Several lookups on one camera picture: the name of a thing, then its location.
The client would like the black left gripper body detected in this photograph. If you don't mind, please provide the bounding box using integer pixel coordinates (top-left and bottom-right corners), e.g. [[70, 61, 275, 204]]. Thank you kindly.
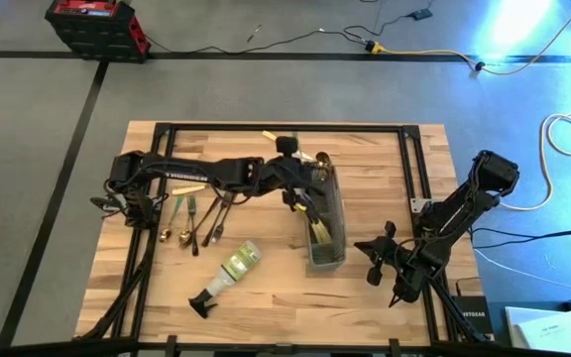
[[261, 135, 307, 212]]

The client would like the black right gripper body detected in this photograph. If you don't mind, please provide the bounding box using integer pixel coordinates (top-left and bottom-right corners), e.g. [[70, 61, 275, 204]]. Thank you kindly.
[[367, 220, 418, 289]]

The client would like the grey plastic silverware basket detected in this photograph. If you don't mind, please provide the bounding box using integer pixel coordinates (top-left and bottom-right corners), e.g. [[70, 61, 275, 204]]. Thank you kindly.
[[300, 156, 349, 273]]

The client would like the green-labelled spray bottle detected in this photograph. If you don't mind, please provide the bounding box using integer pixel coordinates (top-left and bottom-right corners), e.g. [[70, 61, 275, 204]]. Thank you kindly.
[[188, 240, 263, 319]]

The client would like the black Netgear box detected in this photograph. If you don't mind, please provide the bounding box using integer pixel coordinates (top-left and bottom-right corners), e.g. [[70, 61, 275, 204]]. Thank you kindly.
[[451, 295, 496, 339]]

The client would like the dark storage box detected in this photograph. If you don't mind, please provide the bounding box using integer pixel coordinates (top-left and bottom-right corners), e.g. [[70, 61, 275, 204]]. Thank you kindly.
[[487, 298, 571, 357]]

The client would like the white booklet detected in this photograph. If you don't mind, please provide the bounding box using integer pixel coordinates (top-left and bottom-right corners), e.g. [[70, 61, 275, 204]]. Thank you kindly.
[[505, 305, 571, 356]]

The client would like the red and black toolbox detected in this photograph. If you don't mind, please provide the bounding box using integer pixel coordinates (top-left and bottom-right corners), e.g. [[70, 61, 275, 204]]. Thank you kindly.
[[45, 0, 153, 64]]

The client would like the black-handled gold spoon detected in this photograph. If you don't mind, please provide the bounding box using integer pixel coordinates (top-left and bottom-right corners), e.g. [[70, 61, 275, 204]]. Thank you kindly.
[[178, 197, 220, 250]]

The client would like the black cable bundle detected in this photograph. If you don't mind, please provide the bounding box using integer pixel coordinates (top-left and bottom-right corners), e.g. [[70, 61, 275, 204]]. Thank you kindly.
[[467, 207, 571, 250]]

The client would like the thin white cable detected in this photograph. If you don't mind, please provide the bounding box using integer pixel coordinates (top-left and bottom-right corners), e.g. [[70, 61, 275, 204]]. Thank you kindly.
[[473, 247, 571, 294]]

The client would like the black floor cable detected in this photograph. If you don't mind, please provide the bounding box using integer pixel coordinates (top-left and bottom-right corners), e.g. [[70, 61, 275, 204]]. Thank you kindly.
[[145, 9, 418, 56]]

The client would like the yellow extension cable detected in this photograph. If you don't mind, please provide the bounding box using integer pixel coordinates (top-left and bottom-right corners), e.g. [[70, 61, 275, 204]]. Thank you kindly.
[[364, 0, 571, 77]]

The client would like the cream coiled cable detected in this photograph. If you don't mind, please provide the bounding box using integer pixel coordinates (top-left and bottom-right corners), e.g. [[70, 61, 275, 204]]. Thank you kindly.
[[498, 109, 571, 212]]

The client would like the black arm base cable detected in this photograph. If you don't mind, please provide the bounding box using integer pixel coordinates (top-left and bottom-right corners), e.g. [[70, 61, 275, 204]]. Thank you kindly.
[[89, 192, 119, 220]]

